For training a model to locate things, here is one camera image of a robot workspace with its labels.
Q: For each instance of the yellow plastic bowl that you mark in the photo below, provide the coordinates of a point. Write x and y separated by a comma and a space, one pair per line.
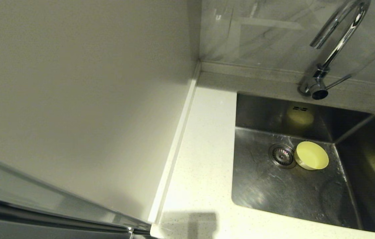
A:
312, 155

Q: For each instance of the stainless steel sink basin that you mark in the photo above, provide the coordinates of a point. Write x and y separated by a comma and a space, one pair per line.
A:
273, 192

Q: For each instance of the round metal drain strainer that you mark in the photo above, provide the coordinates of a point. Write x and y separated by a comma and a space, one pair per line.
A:
280, 156

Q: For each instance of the beige cabinet side panel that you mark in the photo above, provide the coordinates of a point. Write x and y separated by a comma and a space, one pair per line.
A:
74, 83

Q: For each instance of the chrome gooseneck kitchen faucet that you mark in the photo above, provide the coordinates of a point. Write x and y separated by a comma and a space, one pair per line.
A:
318, 83

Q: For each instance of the stainless steel appliance front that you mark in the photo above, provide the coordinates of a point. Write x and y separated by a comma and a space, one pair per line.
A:
14, 181

